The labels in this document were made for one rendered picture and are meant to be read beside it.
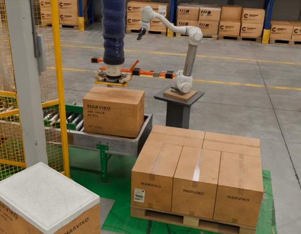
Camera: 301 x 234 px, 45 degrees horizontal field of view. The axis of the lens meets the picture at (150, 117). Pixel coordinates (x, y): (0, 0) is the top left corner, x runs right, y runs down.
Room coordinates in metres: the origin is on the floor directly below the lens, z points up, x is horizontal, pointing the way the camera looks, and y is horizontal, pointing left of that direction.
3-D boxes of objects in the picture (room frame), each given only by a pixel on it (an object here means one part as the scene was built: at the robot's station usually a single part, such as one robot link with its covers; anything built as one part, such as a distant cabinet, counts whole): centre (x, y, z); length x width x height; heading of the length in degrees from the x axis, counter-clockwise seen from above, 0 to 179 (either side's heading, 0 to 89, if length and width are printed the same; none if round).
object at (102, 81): (3.64, 0.43, 1.13); 0.34 x 0.10 x 0.05; 79
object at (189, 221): (3.22, -0.53, 0.07); 1.20 x 1.00 x 0.14; 78
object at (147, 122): (3.66, 0.06, 0.58); 0.70 x 0.03 x 0.06; 168
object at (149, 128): (3.66, 0.06, 0.47); 0.70 x 0.03 x 0.15; 168
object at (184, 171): (3.22, -0.53, 0.34); 1.20 x 1.00 x 0.40; 78
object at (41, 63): (2.92, 0.98, 1.62); 0.20 x 0.05 x 0.30; 78
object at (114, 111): (3.73, 0.40, 0.75); 0.60 x 0.40 x 0.40; 81
